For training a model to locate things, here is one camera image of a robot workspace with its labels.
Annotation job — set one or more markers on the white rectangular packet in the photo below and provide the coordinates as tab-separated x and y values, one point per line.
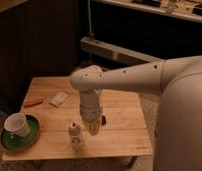
58	99

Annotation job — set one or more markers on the background shelf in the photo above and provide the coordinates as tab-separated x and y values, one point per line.
181	9

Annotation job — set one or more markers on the wooden table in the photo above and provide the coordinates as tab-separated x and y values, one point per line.
124	138

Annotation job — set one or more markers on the black phone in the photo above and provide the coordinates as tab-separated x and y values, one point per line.
103	120

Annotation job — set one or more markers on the white paper cup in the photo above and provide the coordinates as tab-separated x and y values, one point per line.
17	124

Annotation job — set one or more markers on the green plate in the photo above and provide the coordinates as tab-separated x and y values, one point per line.
12	142

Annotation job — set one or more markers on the orange marker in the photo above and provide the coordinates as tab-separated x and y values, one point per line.
31	103

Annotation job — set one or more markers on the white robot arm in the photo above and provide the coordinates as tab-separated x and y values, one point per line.
178	130

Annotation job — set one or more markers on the small white bottle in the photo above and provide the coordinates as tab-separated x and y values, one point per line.
74	131

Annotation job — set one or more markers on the metal beam rail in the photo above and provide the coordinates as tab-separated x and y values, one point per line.
116	53

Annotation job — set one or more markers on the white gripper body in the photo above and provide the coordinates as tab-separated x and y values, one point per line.
91	118

